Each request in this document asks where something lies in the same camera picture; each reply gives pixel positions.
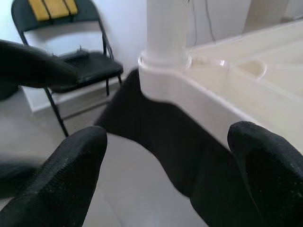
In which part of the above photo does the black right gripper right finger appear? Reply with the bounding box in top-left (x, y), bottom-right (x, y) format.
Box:
top-left (227, 121), bottom-right (303, 227)

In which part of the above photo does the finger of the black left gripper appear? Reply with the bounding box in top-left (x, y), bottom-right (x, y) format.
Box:
top-left (0, 39), bottom-right (78, 90)

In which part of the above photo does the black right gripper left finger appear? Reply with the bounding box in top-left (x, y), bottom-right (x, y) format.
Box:
top-left (0, 126), bottom-right (108, 227)

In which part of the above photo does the white plastic children table top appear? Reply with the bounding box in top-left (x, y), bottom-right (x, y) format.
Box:
top-left (137, 18), bottom-right (303, 148)

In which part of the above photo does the white plastic table leg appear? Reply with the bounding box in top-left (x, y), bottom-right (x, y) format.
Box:
top-left (145, 0), bottom-right (188, 66)

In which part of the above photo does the yellow slatted pad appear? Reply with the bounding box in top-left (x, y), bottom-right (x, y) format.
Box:
top-left (27, 0), bottom-right (79, 22)

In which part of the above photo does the black metal chair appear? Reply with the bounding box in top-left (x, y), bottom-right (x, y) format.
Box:
top-left (11, 0), bottom-right (124, 138)

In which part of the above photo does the black table cloth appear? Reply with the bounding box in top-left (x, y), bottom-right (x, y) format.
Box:
top-left (94, 69), bottom-right (303, 227)

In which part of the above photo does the black cable with adapter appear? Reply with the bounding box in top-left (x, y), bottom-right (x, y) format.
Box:
top-left (184, 0), bottom-right (216, 44)

